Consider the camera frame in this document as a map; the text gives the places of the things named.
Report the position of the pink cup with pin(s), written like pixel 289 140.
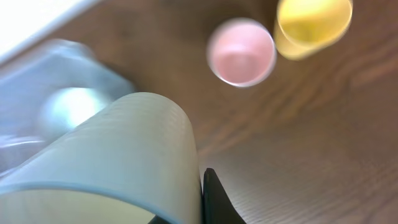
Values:
pixel 241 52

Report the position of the far yellow cup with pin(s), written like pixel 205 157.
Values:
pixel 303 27

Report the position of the light blue cup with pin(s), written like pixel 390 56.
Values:
pixel 132 162

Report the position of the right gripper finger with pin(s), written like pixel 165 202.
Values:
pixel 217 206

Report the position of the clear plastic storage container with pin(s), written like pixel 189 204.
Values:
pixel 30 82

